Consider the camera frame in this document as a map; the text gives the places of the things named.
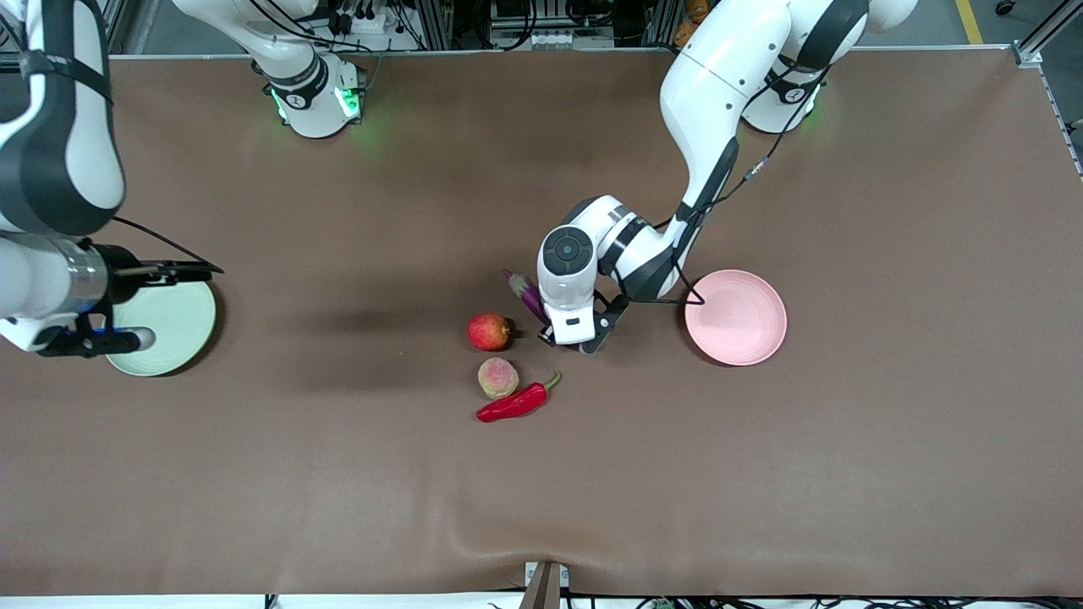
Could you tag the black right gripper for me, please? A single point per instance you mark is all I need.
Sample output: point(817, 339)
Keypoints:
point(127, 272)

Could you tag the purple eggplant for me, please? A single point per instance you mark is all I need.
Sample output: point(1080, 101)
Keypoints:
point(526, 294)

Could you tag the green pink peach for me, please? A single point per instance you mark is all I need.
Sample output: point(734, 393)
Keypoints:
point(497, 378)

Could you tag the red chili pepper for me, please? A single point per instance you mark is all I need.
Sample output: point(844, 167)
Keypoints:
point(512, 406)

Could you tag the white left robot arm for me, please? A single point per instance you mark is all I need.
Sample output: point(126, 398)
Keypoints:
point(719, 101)

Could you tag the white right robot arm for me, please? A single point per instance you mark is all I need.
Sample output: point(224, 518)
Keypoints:
point(59, 127)

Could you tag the pale green round plate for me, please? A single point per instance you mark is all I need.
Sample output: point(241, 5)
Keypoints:
point(178, 326)

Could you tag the pink round plate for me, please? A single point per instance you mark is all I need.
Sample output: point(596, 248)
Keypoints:
point(740, 321)

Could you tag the brown table cloth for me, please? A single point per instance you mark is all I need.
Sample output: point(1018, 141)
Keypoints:
point(338, 474)

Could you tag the white socket strip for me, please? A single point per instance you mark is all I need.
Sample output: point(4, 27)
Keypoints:
point(558, 38)

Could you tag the orange packaged goods pile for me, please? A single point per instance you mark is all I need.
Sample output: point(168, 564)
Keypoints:
point(687, 34)

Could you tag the white power strip with plugs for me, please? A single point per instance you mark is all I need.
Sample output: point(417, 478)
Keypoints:
point(364, 21)

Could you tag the black caster wheel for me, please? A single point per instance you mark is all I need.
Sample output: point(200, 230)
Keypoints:
point(1005, 7)

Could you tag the metal table clamp bracket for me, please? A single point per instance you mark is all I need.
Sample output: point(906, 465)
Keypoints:
point(546, 588)

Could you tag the aluminium frame corner rail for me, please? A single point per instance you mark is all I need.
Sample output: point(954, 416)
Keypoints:
point(1028, 55)

